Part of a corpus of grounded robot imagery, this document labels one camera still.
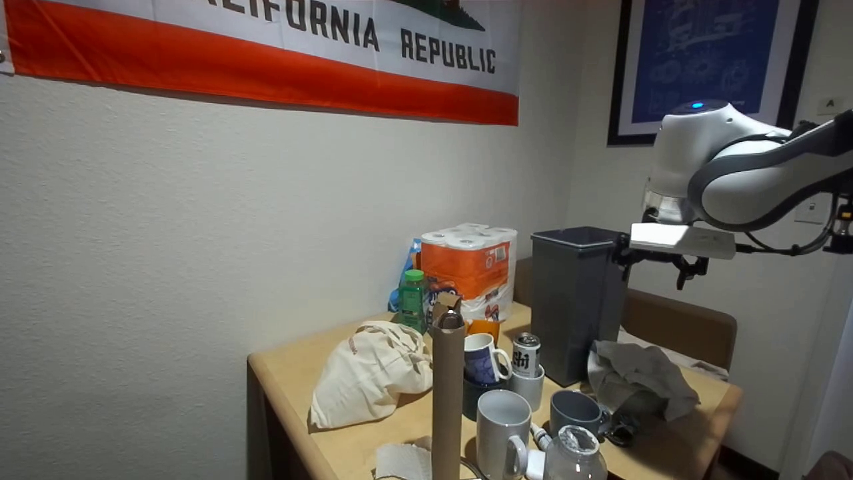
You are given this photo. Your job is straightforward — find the white mug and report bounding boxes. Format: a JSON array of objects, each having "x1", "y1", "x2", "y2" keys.
[{"x1": 477, "y1": 391, "x2": 534, "y2": 480}]

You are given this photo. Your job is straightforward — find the California Republic flag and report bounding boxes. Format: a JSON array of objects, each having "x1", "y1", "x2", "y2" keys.
[{"x1": 0, "y1": 0, "x2": 522, "y2": 125}]

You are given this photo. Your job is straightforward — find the gray trash bin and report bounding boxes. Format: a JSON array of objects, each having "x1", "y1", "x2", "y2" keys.
[{"x1": 531, "y1": 227, "x2": 623, "y2": 384}]

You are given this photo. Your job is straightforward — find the small gray shaker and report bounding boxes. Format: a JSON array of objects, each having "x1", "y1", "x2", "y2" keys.
[{"x1": 509, "y1": 333, "x2": 545, "y2": 408}]

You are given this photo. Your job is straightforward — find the cream cloth bag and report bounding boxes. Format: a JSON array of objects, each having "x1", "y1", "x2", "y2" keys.
[{"x1": 310, "y1": 320, "x2": 431, "y2": 431}]

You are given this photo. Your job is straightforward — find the green plastic bottle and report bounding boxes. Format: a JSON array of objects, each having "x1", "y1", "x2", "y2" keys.
[{"x1": 395, "y1": 271, "x2": 426, "y2": 332}]

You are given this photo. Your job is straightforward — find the orange toilet paper pack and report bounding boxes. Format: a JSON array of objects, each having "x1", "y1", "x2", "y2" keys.
[{"x1": 419, "y1": 225, "x2": 518, "y2": 320}]

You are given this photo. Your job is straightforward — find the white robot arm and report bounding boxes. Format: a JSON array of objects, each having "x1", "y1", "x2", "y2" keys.
[{"x1": 617, "y1": 104, "x2": 853, "y2": 287}]

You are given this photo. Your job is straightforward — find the framed blue poster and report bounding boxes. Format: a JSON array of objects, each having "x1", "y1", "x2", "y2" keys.
[{"x1": 607, "y1": 0, "x2": 821, "y2": 147}]

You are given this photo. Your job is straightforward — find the gray cup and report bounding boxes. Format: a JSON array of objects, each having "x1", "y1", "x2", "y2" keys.
[{"x1": 549, "y1": 391, "x2": 607, "y2": 437}]

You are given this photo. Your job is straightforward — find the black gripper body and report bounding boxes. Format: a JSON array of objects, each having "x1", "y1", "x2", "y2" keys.
[{"x1": 617, "y1": 244, "x2": 710, "y2": 289}]

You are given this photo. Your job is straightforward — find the white towel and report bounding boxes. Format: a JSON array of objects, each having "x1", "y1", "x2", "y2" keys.
[{"x1": 586, "y1": 341, "x2": 699, "y2": 423}]

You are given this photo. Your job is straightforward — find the cardboard tube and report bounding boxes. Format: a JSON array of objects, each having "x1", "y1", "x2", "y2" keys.
[{"x1": 431, "y1": 293, "x2": 463, "y2": 480}]

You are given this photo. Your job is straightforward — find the dark blue mug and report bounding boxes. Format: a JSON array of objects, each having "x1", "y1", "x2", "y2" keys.
[{"x1": 463, "y1": 333, "x2": 509, "y2": 384}]

